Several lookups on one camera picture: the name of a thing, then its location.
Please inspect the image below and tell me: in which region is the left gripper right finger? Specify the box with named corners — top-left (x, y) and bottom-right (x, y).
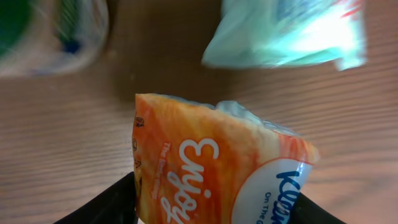
top-left (290, 193), bottom-right (346, 224)

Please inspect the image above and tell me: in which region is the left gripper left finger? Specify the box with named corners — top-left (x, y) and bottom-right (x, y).
top-left (54, 172), bottom-right (139, 224)

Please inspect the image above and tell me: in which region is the orange Kleenex tissue pack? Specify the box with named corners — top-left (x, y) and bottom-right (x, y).
top-left (132, 94), bottom-right (319, 224)

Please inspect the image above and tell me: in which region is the green lid jar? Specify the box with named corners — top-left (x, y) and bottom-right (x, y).
top-left (1, 0), bottom-right (109, 77)

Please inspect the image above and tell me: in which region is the mint green wipes pack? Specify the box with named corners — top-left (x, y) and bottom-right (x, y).
top-left (201, 0), bottom-right (366, 70)

